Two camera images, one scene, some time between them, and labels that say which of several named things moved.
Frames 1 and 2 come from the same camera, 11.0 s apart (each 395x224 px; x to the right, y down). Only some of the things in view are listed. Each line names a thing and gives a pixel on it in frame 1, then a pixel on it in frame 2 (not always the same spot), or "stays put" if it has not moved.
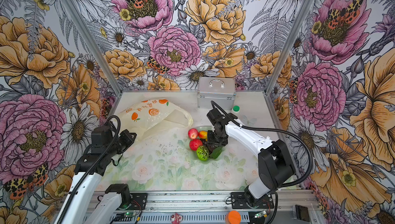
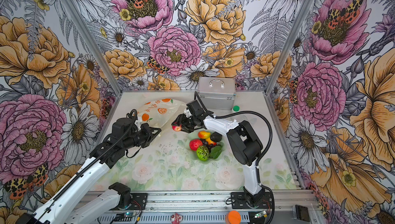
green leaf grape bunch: [215, 152] stays put
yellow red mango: [203, 134] stays put
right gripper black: [210, 140] -> [181, 118]
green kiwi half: [202, 152] stays put
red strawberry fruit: [195, 143] stays put
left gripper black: [126, 135] -> [148, 130]
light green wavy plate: [194, 153] stays put
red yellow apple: [193, 133] -> [177, 128]
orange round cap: [233, 217] stays put
